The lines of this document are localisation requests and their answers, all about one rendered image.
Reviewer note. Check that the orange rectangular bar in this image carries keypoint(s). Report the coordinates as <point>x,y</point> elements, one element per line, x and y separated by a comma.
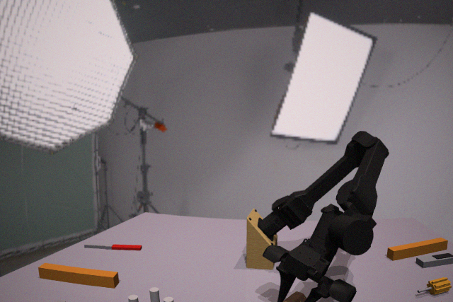
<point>416,249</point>
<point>77,275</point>

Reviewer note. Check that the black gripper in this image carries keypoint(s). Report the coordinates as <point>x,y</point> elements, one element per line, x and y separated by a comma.
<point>338,289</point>

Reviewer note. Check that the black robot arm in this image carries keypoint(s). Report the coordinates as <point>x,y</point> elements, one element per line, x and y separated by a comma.
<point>351,230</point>

